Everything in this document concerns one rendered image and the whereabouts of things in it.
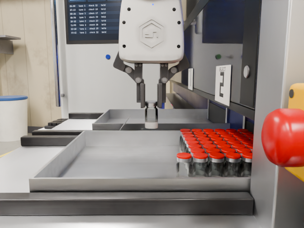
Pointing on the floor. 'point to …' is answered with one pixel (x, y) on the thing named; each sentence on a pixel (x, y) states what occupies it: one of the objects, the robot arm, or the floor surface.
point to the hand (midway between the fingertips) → (151, 94)
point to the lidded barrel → (13, 117)
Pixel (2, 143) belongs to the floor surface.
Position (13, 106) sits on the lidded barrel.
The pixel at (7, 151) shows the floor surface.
